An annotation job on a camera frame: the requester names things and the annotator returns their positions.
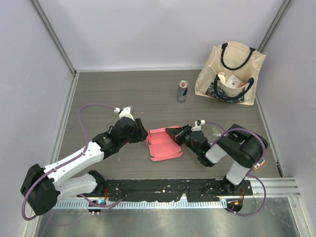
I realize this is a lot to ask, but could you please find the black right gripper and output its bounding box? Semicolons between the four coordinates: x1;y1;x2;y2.
165;124;200;156

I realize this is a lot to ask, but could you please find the pink paper box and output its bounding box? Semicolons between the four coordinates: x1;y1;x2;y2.
145;127;183;162

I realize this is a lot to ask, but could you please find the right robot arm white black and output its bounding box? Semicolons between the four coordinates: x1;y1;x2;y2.
165;120;268;195

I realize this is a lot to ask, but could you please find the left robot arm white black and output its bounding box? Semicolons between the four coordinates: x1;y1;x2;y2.
20;117;148;216

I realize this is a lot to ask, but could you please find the white box in bag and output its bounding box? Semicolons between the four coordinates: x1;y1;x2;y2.
225;75;241;89

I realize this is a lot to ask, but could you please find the orange blue small box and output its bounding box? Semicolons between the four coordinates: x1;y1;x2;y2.
253;158;265;170

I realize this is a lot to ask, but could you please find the clear plastic wrapper scrap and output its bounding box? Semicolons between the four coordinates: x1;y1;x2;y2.
212;125;222;137

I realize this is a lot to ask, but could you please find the silver blue drink can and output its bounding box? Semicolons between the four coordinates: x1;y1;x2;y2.
177;80;188;102

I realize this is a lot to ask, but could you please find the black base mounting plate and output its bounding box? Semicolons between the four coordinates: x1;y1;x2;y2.
76;178;254;202

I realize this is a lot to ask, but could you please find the white tape roll in bag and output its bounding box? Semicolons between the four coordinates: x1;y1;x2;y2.
217;72;226;84

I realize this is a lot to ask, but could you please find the beige canvas tote bag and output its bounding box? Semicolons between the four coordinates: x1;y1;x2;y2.
195;41;266;106

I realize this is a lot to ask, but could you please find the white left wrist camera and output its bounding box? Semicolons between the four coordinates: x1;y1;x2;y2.
114;106;134;120

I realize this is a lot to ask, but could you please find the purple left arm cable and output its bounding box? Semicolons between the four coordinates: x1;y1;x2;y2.
21;103;124;221

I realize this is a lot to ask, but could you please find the grey slotted cable duct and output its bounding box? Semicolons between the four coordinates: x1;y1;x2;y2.
53;198;227;211

